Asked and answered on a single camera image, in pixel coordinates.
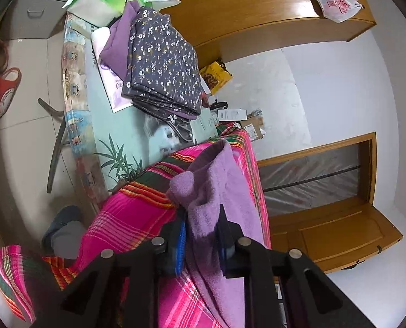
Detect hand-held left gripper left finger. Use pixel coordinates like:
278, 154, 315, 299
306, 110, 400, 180
32, 208, 187, 328

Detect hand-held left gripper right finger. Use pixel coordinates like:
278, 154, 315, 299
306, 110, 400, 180
217, 204, 376, 328

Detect purple fleece pants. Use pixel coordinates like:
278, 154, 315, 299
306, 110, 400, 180
167, 139, 272, 328

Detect pink plaid blanket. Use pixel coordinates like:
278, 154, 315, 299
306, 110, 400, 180
0, 126, 272, 328

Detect clear plastic door curtain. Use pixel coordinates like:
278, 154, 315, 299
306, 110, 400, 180
259, 143, 361, 217

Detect white crumpled plastic bag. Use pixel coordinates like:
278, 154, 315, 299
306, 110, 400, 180
145, 114, 193, 154

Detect wooden door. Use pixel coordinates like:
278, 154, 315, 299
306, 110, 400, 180
269, 196, 403, 274

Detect grey cloth bundle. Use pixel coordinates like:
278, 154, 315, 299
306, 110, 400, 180
42, 206, 87, 260

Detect cardboard box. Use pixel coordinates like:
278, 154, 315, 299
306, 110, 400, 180
239, 114, 267, 140

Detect white box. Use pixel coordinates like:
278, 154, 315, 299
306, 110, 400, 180
217, 109, 247, 122

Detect grey metal table leg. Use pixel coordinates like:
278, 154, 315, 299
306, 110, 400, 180
37, 98, 67, 194

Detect yellow paper bag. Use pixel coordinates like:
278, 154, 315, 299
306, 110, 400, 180
199, 60, 233, 94

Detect folded floral purple cloth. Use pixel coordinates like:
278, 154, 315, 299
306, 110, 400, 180
121, 6, 205, 120

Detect folded plain purple cloth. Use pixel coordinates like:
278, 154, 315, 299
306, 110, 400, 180
99, 2, 139, 83

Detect red slipper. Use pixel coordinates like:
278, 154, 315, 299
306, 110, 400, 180
0, 68, 22, 120

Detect wooden wardrobe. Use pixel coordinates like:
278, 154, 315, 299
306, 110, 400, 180
145, 0, 376, 65

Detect green tissue pack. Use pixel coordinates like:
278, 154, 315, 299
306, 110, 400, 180
62, 0, 181, 28

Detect white plastic bag red print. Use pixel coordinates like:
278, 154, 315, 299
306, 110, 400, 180
308, 0, 365, 24

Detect grey nightstand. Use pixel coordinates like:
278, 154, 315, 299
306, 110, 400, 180
7, 0, 84, 40

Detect wooden door frame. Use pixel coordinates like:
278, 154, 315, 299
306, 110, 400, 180
258, 131, 378, 209

